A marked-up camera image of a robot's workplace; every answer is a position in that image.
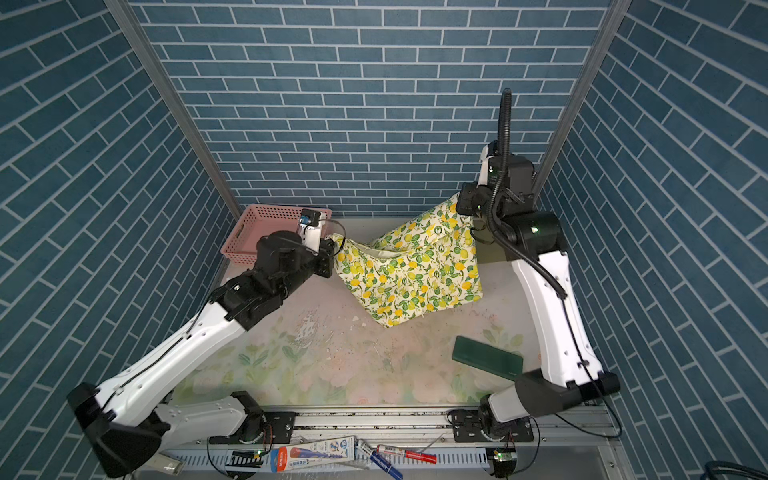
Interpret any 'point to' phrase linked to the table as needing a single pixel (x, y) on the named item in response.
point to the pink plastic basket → (258, 222)
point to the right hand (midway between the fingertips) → (464, 183)
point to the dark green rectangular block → (487, 358)
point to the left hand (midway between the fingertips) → (336, 240)
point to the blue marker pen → (378, 459)
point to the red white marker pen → (413, 455)
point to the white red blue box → (312, 453)
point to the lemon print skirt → (413, 268)
